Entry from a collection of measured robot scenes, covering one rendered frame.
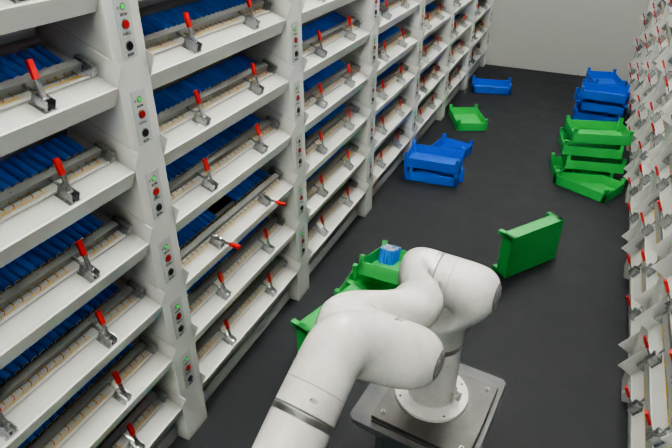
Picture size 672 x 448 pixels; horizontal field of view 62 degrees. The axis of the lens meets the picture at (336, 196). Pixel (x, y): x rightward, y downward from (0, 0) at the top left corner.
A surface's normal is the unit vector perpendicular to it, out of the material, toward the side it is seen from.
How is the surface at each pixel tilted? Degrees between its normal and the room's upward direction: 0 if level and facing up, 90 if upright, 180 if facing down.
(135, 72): 90
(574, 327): 0
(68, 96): 22
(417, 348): 50
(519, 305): 0
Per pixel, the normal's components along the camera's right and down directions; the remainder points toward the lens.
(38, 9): 0.84, 0.52
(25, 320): 0.35, -0.73
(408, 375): 0.34, 0.22
